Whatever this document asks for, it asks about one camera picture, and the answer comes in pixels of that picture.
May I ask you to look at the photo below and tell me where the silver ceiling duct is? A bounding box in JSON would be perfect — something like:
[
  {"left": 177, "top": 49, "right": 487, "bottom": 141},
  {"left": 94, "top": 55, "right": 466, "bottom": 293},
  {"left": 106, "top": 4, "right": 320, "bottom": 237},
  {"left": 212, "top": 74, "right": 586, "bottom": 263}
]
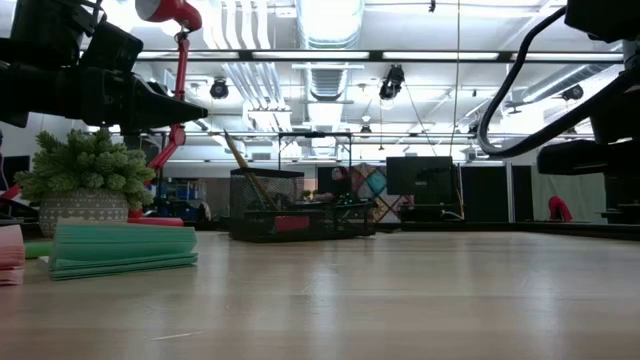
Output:
[{"left": 294, "top": 0, "right": 366, "bottom": 101}]

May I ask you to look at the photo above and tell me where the black ceiling spotlight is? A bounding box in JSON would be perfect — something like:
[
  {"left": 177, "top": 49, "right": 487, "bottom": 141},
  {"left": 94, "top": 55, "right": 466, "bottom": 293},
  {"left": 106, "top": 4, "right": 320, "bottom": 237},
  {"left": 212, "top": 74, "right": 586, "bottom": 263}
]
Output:
[
  {"left": 561, "top": 83, "right": 585, "bottom": 103},
  {"left": 209, "top": 77, "right": 231, "bottom": 100},
  {"left": 378, "top": 64, "right": 406, "bottom": 101}
]

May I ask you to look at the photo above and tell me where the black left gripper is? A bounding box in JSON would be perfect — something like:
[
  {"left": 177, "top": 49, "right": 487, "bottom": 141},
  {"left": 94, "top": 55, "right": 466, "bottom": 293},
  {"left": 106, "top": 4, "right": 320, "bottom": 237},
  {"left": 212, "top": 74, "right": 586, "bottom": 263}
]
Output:
[{"left": 0, "top": 62, "right": 209, "bottom": 134}]

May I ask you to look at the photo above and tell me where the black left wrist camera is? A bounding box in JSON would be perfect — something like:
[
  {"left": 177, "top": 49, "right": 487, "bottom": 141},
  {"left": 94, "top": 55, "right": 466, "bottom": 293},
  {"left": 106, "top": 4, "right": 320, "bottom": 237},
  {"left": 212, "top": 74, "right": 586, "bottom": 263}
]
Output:
[{"left": 78, "top": 18, "right": 145, "bottom": 72}]

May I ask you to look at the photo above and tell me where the red desk lamp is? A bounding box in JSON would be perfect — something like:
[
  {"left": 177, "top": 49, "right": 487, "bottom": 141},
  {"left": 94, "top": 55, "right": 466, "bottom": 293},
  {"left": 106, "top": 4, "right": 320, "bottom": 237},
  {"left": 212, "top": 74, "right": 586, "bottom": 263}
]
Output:
[{"left": 127, "top": 0, "right": 204, "bottom": 228}]

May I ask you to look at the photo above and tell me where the black mesh desk organizer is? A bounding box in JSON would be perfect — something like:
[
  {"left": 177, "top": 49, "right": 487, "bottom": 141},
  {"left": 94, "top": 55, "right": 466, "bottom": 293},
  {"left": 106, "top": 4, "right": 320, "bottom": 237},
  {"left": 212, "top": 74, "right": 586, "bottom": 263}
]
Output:
[{"left": 228, "top": 167, "right": 377, "bottom": 244}]

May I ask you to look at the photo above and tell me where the black partition panel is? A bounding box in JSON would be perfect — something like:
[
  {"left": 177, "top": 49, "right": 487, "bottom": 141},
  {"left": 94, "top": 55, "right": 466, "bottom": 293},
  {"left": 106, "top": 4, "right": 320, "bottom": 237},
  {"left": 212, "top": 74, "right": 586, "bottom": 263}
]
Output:
[{"left": 458, "top": 164, "right": 534, "bottom": 224}]

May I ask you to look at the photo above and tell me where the black aluminium table frame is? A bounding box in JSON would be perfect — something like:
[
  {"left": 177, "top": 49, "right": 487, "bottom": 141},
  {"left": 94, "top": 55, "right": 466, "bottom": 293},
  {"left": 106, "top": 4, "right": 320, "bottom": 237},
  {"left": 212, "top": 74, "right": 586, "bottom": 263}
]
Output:
[{"left": 0, "top": 199, "right": 640, "bottom": 242}]

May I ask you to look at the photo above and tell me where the yellow pencil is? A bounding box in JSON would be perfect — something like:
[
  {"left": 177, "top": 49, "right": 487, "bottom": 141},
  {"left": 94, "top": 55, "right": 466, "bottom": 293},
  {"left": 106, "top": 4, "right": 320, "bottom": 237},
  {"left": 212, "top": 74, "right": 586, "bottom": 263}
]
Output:
[{"left": 222, "top": 128, "right": 281, "bottom": 211}]

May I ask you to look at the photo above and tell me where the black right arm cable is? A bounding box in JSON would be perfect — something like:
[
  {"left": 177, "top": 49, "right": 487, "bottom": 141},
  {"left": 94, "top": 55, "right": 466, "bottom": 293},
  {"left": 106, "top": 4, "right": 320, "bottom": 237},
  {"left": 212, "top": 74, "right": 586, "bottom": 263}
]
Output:
[{"left": 476, "top": 5, "right": 640, "bottom": 161}]

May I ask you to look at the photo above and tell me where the black overhead light bar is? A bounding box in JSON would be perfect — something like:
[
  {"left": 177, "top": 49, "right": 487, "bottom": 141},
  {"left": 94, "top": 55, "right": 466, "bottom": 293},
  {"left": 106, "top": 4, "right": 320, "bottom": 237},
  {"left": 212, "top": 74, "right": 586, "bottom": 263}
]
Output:
[{"left": 79, "top": 48, "right": 626, "bottom": 65}]

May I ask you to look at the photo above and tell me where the pink sticky note pad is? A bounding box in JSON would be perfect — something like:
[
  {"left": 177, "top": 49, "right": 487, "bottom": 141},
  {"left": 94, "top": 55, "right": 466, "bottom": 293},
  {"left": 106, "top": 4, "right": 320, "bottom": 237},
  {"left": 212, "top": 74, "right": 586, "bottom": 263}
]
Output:
[{"left": 0, "top": 223, "right": 26, "bottom": 287}]

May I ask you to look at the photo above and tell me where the green patterned sticky note pad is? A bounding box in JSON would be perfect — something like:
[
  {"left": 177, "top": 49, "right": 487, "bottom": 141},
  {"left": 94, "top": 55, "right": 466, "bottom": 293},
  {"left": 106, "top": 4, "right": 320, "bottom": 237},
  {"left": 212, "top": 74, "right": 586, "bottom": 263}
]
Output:
[{"left": 48, "top": 222, "right": 200, "bottom": 282}]

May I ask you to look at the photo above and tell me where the red eraser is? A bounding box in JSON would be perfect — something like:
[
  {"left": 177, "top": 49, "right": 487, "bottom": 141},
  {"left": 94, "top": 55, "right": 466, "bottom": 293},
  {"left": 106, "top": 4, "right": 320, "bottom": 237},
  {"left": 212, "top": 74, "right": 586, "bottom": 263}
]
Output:
[{"left": 273, "top": 215, "right": 312, "bottom": 233}]

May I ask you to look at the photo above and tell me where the red jacket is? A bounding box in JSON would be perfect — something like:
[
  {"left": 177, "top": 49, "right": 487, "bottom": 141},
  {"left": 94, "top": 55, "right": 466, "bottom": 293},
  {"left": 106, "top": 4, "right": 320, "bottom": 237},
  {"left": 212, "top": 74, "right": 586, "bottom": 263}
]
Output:
[{"left": 547, "top": 195, "right": 575, "bottom": 223}]

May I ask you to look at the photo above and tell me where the white curtain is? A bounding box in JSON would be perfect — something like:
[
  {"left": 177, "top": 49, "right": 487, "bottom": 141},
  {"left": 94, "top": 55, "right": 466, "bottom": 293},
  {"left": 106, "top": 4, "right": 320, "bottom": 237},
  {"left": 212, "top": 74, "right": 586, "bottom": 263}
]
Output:
[{"left": 530, "top": 162, "right": 607, "bottom": 224}]

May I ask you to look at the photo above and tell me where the large black monitor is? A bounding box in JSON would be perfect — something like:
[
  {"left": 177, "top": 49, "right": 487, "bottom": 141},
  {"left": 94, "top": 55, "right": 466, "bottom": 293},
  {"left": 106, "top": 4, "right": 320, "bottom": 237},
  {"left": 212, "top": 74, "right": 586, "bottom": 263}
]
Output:
[{"left": 385, "top": 155, "right": 459, "bottom": 222}]

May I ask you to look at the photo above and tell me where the colourful patterned board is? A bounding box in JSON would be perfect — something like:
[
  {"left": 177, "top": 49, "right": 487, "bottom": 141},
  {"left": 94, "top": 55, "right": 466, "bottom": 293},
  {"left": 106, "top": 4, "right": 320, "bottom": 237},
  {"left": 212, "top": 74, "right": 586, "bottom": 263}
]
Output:
[{"left": 330, "top": 163, "right": 415, "bottom": 224}]

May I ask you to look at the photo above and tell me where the green plant in patterned pot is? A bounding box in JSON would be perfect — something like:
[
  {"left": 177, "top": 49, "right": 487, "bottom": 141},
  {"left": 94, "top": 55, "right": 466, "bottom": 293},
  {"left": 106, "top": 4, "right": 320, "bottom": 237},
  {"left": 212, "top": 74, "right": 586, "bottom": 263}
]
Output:
[{"left": 13, "top": 128, "right": 157, "bottom": 239}]

